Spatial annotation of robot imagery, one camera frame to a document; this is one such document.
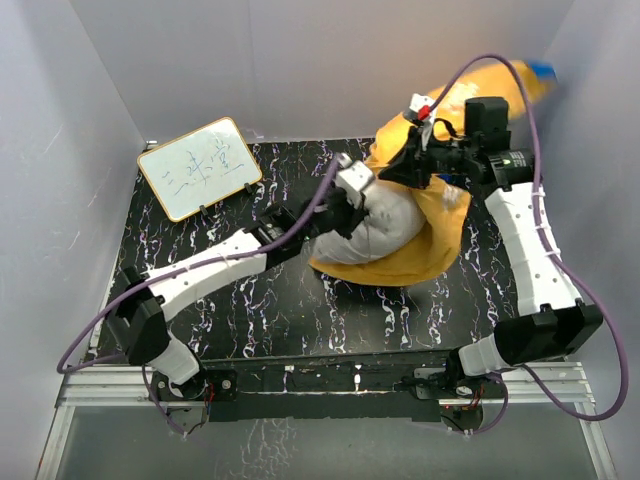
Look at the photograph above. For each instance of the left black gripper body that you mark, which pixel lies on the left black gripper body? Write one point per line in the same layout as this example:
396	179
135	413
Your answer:
340	215

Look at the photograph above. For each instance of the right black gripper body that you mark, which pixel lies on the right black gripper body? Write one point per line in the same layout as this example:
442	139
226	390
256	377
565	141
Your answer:
450	157

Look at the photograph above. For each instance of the orange and blue pillowcase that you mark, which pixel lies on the orange and blue pillowcase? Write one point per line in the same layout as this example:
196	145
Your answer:
432	251

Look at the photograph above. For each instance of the white pillow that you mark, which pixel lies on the white pillow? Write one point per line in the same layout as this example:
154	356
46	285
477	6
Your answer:
394	218

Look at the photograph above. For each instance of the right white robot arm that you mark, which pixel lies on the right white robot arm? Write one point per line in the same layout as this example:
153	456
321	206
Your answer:
553	320

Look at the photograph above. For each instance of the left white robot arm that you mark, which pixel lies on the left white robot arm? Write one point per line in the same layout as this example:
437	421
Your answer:
149	300

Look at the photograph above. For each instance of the small whiteboard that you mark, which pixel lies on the small whiteboard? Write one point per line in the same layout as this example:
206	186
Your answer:
199	169

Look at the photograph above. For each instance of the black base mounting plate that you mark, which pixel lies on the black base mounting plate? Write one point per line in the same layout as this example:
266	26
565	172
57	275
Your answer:
412	384

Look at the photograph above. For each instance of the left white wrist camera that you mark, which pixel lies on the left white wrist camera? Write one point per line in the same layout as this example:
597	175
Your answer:
353	177

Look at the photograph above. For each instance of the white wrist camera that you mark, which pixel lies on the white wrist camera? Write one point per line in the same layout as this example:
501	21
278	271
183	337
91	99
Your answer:
353	177
421	113

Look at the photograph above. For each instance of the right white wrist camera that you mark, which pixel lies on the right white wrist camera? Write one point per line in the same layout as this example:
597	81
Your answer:
421	113

